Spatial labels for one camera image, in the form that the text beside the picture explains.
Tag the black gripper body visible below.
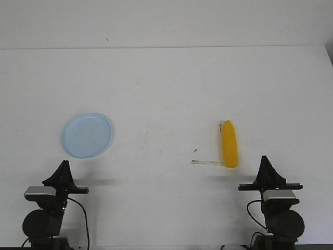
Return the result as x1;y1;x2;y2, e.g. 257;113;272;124
238;183;303;191
56;186;89;201

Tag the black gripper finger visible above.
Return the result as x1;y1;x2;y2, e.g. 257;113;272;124
42;160;65;186
65;160;76;188
254;155;266;184
266;157;286;185

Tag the yellow corn cob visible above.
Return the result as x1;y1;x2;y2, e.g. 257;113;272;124
220;120;238;168

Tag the light blue round plate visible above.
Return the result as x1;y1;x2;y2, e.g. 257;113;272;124
60;112;113;159

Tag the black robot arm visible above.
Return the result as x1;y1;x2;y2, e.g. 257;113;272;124
238;155;305;249
22;160;90;249

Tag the strip of tape on table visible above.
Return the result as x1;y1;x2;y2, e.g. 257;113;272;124
191;160;224;166

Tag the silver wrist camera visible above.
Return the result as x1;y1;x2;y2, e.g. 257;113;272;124
24;186;57;199
262;189;296;202

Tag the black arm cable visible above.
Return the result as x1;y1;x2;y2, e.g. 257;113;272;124
246;199;267;230
67;197;91;249

